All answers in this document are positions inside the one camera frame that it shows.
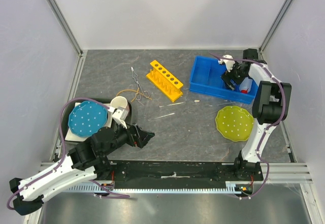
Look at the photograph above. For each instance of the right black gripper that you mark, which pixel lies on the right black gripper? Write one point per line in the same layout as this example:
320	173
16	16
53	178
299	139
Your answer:
227	75

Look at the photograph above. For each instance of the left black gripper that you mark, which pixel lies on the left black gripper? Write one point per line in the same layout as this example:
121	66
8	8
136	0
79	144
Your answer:
141	138

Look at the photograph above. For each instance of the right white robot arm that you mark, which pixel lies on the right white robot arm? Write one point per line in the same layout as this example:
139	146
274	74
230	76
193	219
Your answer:
269	108

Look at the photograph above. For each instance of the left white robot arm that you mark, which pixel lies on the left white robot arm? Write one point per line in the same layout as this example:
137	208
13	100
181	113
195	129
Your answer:
87	161

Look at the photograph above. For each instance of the plastic wash bottle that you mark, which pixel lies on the plastic wash bottle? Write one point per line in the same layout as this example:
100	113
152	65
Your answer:
245	86

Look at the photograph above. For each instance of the blue plastic bin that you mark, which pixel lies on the blue plastic bin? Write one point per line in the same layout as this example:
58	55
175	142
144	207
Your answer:
206	79

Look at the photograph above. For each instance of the green dotted plate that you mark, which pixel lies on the green dotted plate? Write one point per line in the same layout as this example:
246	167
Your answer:
234	123

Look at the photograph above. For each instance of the white cup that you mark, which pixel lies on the white cup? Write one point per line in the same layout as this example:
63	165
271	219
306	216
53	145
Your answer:
119	102

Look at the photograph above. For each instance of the metal crucible tongs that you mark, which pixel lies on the metal crucible tongs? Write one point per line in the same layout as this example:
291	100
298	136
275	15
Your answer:
136	80

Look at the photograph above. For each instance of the yellow test tube rack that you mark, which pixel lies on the yellow test tube rack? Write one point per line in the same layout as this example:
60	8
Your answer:
165	81

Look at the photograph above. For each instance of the blue dotted plate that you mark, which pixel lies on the blue dotted plate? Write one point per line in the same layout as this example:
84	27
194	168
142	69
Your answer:
87	118

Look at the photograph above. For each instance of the dark green tray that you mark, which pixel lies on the dark green tray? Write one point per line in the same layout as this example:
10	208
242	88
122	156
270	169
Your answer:
83	117

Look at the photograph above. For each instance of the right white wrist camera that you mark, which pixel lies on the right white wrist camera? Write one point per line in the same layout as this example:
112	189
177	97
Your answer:
228	61

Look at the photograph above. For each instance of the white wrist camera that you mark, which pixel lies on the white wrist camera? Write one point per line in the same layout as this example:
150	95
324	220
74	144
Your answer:
120	115
228	61

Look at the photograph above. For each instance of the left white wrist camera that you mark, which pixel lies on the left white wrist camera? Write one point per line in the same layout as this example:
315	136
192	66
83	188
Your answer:
120	115

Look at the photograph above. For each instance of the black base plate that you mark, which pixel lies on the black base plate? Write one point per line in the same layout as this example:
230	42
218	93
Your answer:
183	174

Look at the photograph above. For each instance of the slotted cable duct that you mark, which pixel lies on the slotted cable duct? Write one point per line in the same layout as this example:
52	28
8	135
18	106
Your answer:
89	187

